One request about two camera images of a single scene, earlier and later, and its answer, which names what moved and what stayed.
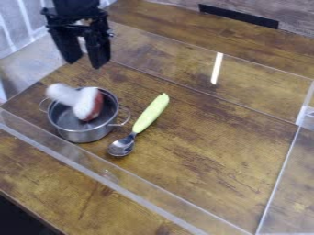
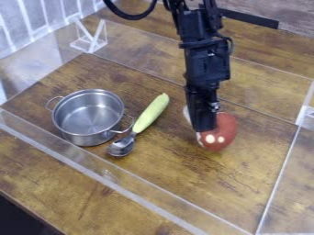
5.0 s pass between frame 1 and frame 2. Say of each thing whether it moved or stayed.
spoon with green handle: stayed
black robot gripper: moved
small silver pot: moved
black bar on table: stayed
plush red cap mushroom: moved
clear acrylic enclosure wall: stayed
